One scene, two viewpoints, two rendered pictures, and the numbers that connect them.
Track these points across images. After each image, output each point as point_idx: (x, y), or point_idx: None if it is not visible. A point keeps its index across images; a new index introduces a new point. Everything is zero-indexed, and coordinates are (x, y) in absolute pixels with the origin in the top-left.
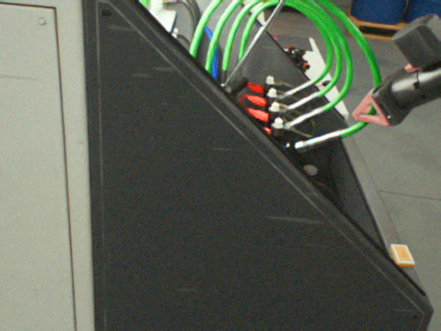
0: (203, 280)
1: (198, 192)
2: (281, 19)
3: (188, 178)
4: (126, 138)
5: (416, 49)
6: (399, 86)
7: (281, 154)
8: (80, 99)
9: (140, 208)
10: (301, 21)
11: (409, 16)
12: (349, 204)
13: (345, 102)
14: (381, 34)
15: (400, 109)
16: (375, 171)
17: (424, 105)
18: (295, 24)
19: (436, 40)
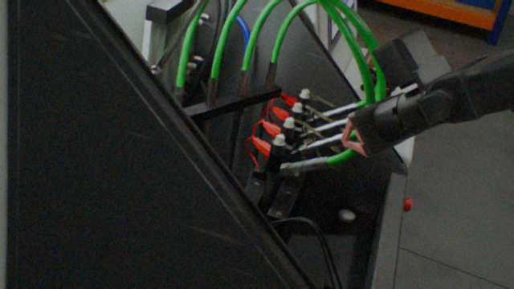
0: (118, 286)
1: (115, 181)
2: (451, 42)
3: (104, 162)
4: (43, 104)
5: (390, 66)
6: (381, 110)
7: (205, 155)
8: (0, 53)
9: (55, 186)
10: (480, 49)
11: None
12: (369, 263)
13: (503, 164)
14: None
15: (380, 139)
16: (511, 262)
17: None
18: (468, 52)
19: (410, 58)
